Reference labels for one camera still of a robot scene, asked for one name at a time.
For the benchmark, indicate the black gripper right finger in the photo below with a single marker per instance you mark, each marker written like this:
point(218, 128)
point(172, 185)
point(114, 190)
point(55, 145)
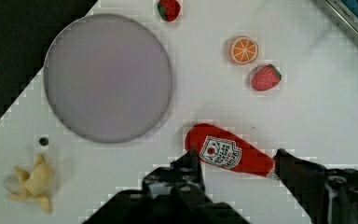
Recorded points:
point(329, 196)

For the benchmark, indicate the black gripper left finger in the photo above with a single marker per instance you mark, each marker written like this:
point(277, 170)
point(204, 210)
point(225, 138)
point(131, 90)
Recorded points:
point(182, 175)

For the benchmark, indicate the red plush ketchup bottle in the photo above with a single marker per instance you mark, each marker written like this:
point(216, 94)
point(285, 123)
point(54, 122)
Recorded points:
point(226, 150)

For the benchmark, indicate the toy strawberry near orange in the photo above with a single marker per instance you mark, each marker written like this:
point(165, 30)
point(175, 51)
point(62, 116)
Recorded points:
point(266, 78)

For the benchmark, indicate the round grey plate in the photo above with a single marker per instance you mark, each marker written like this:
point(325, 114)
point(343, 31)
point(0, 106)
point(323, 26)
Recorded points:
point(107, 78)

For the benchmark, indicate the peeled toy banana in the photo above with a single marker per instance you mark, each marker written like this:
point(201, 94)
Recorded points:
point(33, 185)

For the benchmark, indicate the toy orange slice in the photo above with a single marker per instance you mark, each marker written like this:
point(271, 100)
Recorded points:
point(243, 50)

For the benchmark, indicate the toy strawberry near plate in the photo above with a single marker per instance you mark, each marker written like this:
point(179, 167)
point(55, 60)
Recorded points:
point(168, 10)

